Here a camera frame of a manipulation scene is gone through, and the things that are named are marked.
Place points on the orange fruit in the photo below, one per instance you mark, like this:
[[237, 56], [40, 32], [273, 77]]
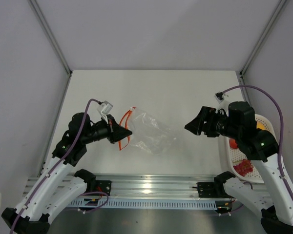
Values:
[[260, 125]]

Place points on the aluminium mounting rail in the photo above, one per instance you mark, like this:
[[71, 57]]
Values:
[[154, 186]]

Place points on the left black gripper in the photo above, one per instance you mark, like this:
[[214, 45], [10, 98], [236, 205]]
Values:
[[115, 132]]

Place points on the white slotted cable duct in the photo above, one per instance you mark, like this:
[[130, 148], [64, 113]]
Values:
[[192, 204]]

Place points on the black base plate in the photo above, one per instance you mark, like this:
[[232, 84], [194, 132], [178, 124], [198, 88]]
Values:
[[103, 186], [211, 190]]

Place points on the left corner frame post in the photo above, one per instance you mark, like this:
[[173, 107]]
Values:
[[49, 34]]

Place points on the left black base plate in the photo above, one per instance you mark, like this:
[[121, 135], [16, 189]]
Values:
[[103, 186]]

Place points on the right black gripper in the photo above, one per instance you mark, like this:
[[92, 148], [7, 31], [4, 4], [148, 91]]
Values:
[[196, 126]]

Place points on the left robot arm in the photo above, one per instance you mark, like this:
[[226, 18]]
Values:
[[35, 213]]

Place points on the red grape bunch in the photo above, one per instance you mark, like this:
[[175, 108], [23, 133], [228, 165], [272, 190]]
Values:
[[244, 167]]

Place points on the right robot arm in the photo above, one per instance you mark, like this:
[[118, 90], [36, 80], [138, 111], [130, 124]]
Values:
[[261, 148]]

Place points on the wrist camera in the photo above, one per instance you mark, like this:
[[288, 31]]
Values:
[[104, 109], [223, 102]]

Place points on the right corner frame post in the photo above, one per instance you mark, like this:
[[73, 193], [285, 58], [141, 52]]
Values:
[[269, 26]]

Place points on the corner frame post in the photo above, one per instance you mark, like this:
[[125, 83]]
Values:
[[269, 26], [49, 34]]

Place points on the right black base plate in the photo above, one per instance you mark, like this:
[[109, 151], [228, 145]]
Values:
[[211, 190]]

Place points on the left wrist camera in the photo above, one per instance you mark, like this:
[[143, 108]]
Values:
[[104, 109]]

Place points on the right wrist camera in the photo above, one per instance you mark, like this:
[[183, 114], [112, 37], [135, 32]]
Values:
[[223, 102]]

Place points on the clear zip top bag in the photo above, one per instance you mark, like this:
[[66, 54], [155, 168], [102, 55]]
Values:
[[148, 133]]

